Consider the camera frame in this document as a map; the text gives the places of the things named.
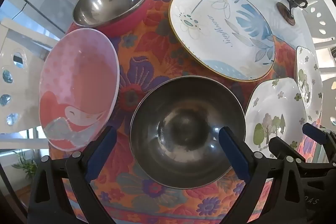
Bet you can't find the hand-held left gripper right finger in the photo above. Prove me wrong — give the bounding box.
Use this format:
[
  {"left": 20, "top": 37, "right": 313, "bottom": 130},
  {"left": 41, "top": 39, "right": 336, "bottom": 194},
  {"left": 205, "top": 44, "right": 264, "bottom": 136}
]
[{"left": 218, "top": 126, "right": 313, "bottom": 224}]

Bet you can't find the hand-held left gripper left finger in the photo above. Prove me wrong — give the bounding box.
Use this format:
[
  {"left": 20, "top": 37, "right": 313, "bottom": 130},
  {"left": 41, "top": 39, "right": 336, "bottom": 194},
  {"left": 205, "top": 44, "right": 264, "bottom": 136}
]
[{"left": 28, "top": 126, "right": 118, "bottom": 224}]

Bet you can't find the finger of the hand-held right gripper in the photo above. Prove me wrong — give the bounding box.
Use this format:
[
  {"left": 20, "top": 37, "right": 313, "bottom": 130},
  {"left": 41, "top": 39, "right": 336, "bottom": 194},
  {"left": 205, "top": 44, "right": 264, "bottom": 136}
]
[
  {"left": 268, "top": 136, "right": 310, "bottom": 165},
  {"left": 302, "top": 123, "right": 336, "bottom": 161}
]

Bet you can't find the white square tree-print plate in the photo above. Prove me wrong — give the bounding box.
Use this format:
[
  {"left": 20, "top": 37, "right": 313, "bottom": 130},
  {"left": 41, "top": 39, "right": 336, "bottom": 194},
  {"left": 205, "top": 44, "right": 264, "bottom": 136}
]
[
  {"left": 296, "top": 46, "right": 323, "bottom": 122},
  {"left": 244, "top": 78, "right": 307, "bottom": 159}
]

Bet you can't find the blue steel bowl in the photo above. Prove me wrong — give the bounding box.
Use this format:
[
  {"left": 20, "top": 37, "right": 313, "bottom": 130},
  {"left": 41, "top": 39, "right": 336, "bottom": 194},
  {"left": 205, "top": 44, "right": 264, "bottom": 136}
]
[{"left": 129, "top": 76, "right": 247, "bottom": 189}]

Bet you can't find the pink patterned bowl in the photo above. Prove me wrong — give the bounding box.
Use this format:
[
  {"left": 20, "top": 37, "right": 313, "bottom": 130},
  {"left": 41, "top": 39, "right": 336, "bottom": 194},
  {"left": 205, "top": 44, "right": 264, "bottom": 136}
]
[{"left": 39, "top": 28, "right": 121, "bottom": 152}]

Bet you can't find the round blue floral plate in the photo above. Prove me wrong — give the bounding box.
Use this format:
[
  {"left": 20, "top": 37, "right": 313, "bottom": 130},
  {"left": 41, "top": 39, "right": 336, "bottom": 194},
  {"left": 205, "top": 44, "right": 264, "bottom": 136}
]
[{"left": 168, "top": 0, "right": 276, "bottom": 82}]

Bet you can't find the red steel bowl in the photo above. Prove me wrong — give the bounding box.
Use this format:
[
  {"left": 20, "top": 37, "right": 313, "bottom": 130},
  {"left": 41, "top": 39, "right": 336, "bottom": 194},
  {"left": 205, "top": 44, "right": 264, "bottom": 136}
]
[{"left": 72, "top": 0, "right": 150, "bottom": 38}]

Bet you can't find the green potted plant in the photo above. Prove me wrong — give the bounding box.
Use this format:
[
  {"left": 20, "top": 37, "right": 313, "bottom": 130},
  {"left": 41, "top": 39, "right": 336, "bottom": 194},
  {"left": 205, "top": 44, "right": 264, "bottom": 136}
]
[{"left": 12, "top": 149, "right": 38, "bottom": 182}]

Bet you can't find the floral orange tablecloth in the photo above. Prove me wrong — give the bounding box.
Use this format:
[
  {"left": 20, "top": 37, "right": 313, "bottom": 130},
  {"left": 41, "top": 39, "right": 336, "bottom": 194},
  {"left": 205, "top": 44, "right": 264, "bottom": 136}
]
[{"left": 49, "top": 0, "right": 322, "bottom": 224}]

